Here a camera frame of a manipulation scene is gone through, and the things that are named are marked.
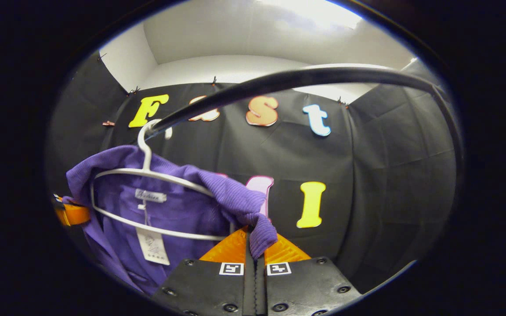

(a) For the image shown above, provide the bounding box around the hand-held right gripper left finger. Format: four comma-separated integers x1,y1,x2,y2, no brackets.
151,226,256,316

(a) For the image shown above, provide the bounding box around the black backdrop cloth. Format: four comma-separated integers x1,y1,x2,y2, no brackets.
47,50,464,294

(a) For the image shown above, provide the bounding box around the purple corduroy shirt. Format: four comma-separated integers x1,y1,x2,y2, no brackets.
65,145,278,295

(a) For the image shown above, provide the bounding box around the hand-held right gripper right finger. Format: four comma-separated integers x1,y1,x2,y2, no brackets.
257,233,362,316

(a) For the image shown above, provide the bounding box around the black clothes rack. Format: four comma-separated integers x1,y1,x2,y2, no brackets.
148,66,465,189

